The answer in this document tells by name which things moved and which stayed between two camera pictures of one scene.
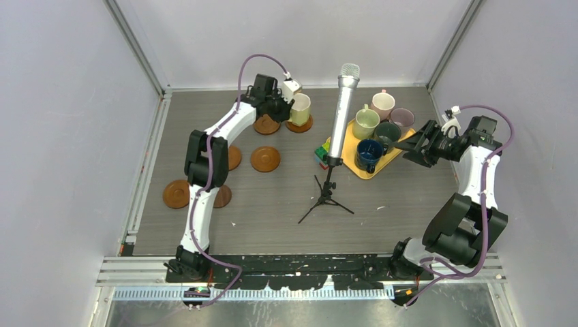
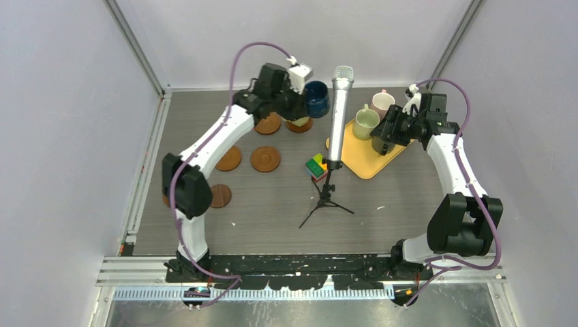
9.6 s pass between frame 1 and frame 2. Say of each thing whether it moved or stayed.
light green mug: stayed
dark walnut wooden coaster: stayed
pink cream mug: stayed
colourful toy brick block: moved
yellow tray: stayed
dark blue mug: moved
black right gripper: moved
